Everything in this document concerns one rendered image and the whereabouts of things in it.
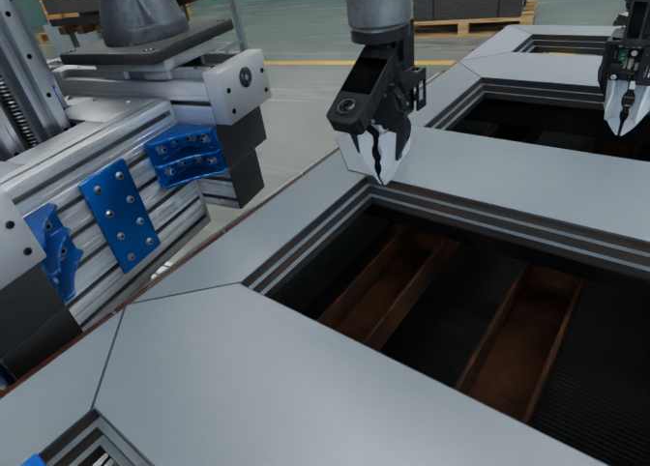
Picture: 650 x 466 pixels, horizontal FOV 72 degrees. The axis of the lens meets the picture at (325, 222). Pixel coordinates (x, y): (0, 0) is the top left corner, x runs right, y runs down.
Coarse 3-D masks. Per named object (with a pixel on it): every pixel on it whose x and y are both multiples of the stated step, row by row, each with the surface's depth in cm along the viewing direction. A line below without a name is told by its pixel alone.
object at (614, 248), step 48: (528, 48) 112; (576, 48) 108; (480, 96) 91; (528, 96) 88; (576, 96) 83; (624, 96) 79; (384, 192) 65; (432, 192) 60; (528, 240) 54; (576, 240) 51; (624, 240) 48; (96, 432) 39
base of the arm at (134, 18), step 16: (112, 0) 73; (128, 0) 72; (144, 0) 73; (160, 0) 75; (112, 16) 74; (128, 16) 73; (144, 16) 74; (160, 16) 75; (176, 16) 77; (112, 32) 75; (128, 32) 74; (144, 32) 74; (160, 32) 75; (176, 32) 77
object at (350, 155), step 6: (348, 144) 75; (342, 150) 74; (348, 150) 73; (354, 150) 73; (342, 156) 72; (348, 156) 72; (354, 156) 71; (360, 156) 71; (348, 162) 70; (354, 162) 69; (348, 168) 68
